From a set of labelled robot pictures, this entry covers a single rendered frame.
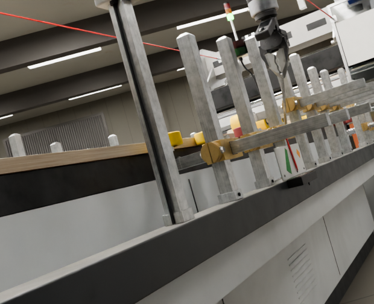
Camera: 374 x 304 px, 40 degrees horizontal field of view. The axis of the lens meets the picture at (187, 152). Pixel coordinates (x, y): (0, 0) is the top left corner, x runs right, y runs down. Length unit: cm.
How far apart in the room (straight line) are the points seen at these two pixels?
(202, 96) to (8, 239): 56
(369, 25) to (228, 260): 302
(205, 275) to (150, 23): 643
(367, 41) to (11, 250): 334
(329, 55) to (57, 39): 441
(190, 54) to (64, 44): 621
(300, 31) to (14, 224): 367
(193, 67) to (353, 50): 280
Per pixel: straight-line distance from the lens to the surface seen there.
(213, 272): 108
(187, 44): 125
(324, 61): 403
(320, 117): 117
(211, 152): 119
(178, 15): 737
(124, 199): 121
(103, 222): 113
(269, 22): 163
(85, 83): 1004
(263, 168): 144
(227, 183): 121
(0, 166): 95
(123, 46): 102
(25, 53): 751
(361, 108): 166
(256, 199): 126
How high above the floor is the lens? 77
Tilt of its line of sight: 3 degrees up
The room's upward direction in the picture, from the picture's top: 16 degrees counter-clockwise
